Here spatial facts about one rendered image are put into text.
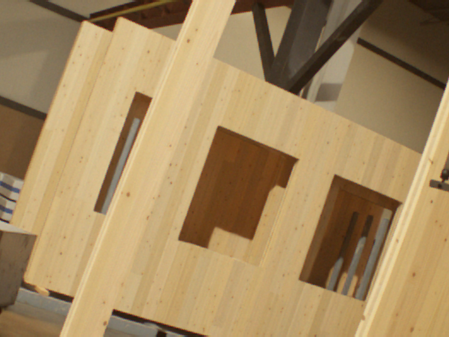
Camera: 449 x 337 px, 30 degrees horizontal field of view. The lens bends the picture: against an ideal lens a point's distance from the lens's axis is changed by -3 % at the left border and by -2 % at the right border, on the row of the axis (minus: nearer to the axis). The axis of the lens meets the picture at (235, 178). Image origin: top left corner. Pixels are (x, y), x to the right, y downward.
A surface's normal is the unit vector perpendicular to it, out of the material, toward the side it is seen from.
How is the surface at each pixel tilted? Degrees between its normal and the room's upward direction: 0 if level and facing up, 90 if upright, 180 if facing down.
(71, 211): 90
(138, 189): 90
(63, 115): 90
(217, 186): 90
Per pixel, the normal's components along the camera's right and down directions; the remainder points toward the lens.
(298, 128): 0.44, 0.10
